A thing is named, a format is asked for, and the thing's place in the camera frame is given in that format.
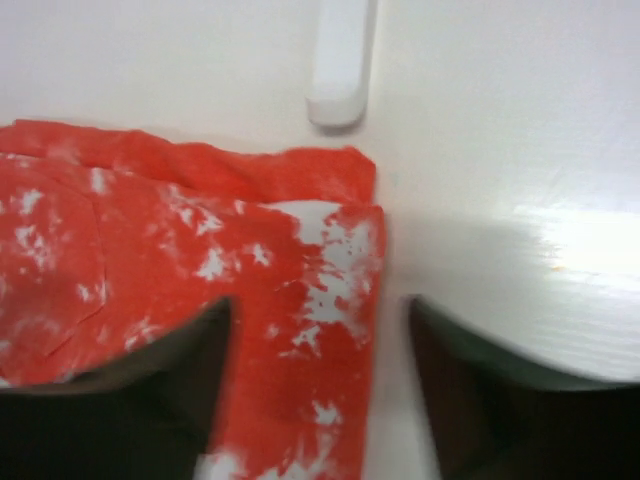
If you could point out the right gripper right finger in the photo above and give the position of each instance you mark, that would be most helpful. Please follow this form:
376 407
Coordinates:
496 414

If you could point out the red white-splattered trousers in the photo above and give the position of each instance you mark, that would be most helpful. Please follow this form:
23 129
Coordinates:
112 239

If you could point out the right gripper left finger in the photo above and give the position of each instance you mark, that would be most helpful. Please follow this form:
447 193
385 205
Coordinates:
147 414

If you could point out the white clothes rack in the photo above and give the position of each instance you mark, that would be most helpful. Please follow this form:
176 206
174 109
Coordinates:
338 89

